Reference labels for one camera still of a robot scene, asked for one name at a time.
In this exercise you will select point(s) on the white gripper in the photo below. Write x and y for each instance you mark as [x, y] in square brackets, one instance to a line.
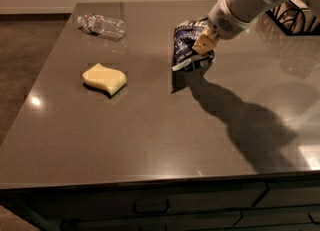
[222, 22]

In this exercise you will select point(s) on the blue chip bag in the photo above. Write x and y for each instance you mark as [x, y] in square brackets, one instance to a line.
[185, 58]

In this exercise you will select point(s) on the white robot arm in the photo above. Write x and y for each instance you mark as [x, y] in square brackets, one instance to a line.
[253, 8]

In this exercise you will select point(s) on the yellow sponge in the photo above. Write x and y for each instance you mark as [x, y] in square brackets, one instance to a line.
[106, 79]

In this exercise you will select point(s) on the clear plastic water bottle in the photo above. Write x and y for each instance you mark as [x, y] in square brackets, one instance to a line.
[100, 25]

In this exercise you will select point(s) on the dark right cabinet drawer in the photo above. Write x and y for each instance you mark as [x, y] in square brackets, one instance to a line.
[293, 193]

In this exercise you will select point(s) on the black wire napkin holder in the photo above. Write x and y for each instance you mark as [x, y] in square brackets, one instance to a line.
[295, 18]

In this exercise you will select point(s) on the dark cabinet drawer with handle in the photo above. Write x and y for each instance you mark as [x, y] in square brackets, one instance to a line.
[145, 202]

